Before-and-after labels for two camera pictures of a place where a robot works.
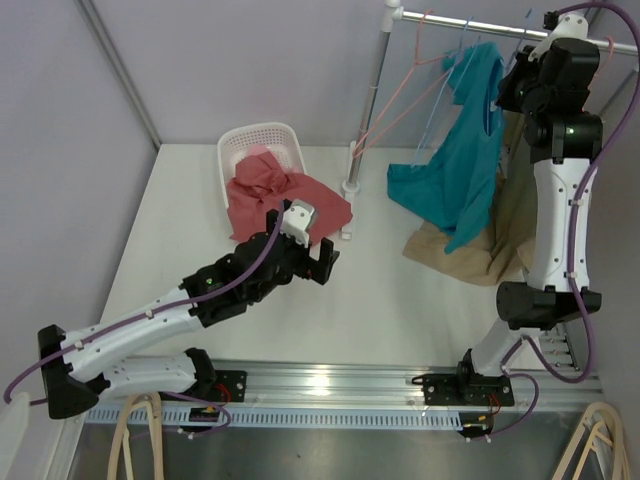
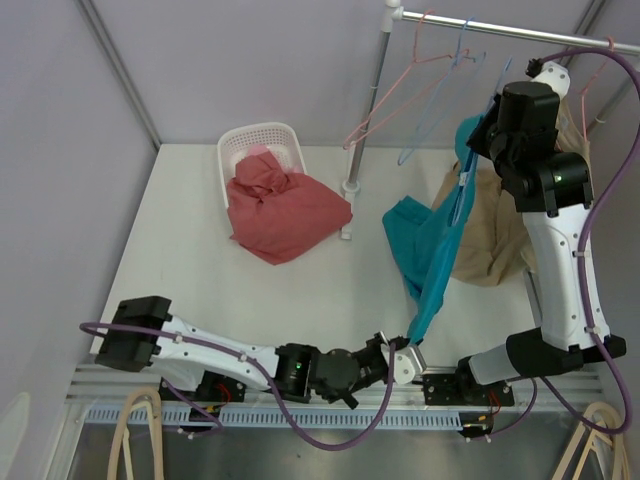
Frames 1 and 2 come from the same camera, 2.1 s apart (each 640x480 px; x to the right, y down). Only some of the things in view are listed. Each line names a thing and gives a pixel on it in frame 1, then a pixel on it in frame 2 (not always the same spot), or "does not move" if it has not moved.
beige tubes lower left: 153,401 does not move
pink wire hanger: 356,153 → 392,89
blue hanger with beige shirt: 519,46 → 474,155
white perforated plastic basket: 282,139 does not move
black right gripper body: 521,89 → 480,139
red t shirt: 261,184 does not move
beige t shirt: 500,249 does not move
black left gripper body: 295,262 → 369,360
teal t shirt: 452,186 → 421,239
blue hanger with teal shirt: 416,160 → 444,109
